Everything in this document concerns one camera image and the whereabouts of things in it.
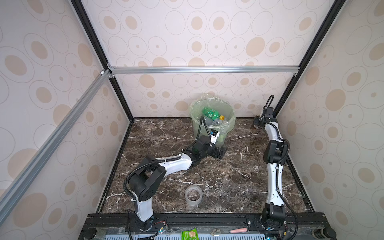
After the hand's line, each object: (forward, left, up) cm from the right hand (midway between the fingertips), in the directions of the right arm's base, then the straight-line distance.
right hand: (259, 118), depth 116 cm
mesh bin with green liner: (-32, +46, +28) cm, 62 cm away
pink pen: (-73, +29, -3) cm, 78 cm away
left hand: (-34, +33, +14) cm, 49 cm away
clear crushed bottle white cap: (-25, +37, +23) cm, 50 cm away
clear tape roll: (-60, +51, -3) cm, 79 cm away
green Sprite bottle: (-13, +37, +17) cm, 43 cm away
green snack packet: (-74, +53, 0) cm, 91 cm away
